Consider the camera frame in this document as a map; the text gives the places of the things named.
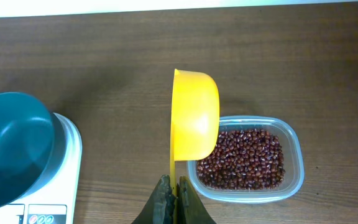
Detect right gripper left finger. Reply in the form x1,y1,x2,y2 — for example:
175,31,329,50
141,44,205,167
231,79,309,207
132,175,175,224

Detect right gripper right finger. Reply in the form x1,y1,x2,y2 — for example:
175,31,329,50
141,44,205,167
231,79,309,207
177,176,216,224

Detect yellow plastic measuring scoop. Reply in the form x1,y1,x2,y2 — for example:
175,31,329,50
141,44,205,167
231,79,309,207
170,69,219,223

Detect white digital kitchen scale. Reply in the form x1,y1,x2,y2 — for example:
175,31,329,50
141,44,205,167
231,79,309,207
0,113,82,224

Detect teal plastic bowl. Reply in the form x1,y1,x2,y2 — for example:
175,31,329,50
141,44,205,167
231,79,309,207
0,92,67,207

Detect red beans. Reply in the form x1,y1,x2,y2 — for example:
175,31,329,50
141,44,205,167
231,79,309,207
196,128,285,190

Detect clear plastic container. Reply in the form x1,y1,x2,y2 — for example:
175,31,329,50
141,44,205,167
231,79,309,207
187,115,305,203

